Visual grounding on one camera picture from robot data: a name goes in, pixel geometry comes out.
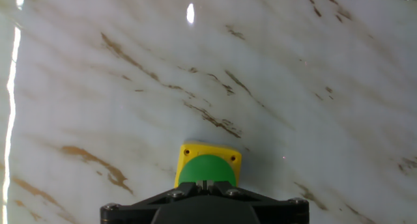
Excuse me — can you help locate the yellow box green push button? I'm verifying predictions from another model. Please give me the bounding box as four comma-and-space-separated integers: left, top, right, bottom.
173, 141, 243, 189

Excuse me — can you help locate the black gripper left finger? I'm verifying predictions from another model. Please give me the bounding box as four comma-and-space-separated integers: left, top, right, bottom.
100, 180, 207, 224

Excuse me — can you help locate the marble pattern sheet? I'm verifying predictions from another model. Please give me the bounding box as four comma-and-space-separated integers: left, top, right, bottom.
0, 0, 417, 224

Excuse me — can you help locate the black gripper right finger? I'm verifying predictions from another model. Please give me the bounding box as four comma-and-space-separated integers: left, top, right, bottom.
205, 180, 310, 224

